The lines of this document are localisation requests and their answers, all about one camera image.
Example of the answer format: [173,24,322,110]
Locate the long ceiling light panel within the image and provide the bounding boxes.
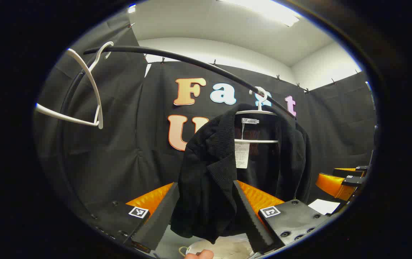
[216,0,301,28]

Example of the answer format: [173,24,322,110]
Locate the white plastic hanger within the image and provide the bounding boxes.
[35,41,115,130]
[234,86,280,144]

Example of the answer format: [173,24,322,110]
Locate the black corduroy jacket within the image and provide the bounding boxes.
[170,104,312,245]

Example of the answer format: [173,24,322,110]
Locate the black metal clothes rack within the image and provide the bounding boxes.
[57,45,298,216]

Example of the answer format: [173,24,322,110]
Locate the black backdrop cloth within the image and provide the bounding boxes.
[33,11,378,220]

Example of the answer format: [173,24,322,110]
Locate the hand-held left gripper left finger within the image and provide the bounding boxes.
[87,182,180,252]

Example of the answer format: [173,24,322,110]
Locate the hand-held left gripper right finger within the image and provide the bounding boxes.
[232,179,331,254]

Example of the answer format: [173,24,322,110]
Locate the white fabric laundry hamper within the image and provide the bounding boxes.
[179,234,255,259]

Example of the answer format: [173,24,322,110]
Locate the white flat board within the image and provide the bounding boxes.
[307,199,341,215]

